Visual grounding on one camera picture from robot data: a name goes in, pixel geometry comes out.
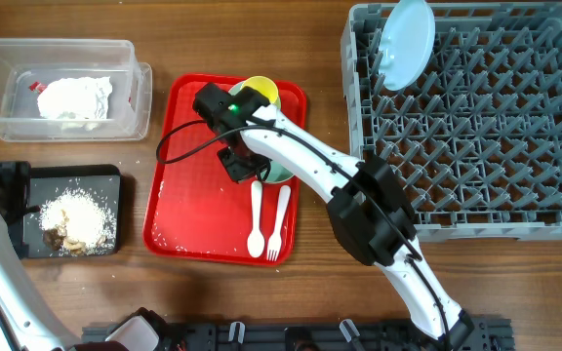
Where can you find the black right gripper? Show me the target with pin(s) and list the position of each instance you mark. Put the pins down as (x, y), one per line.
(237, 173)

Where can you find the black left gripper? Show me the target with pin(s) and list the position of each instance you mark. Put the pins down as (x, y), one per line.
(14, 177)

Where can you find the small light blue saucer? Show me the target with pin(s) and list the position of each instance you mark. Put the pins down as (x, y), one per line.
(235, 89)

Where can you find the yellow plastic cup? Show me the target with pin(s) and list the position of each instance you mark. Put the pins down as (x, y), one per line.
(265, 86)

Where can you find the food scraps and rice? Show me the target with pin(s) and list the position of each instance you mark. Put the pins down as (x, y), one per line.
(76, 224)

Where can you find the light green bowl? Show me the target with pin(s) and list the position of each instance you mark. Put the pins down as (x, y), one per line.
(275, 173)

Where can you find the red snack wrapper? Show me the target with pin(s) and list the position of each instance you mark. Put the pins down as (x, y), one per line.
(37, 87)

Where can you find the white napkin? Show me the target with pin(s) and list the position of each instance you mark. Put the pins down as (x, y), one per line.
(81, 99)

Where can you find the white plastic fork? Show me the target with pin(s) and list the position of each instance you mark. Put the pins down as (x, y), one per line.
(275, 240)

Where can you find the large light blue plate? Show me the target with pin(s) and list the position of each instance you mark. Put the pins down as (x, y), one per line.
(407, 41)

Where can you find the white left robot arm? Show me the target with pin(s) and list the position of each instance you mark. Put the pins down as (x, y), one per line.
(26, 320)

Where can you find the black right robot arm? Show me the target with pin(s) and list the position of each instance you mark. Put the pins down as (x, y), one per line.
(370, 213)

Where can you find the black waste tray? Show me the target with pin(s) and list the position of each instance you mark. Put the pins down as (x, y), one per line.
(102, 181)

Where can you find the grey dishwasher rack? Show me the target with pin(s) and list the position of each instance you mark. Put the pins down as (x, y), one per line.
(477, 139)

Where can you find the clear plastic bin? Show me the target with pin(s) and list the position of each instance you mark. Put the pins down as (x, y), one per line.
(24, 61)

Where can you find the red plastic tray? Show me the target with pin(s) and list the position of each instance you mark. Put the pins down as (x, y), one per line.
(194, 209)

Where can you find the white plastic spoon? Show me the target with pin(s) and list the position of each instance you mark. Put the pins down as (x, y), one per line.
(255, 240)

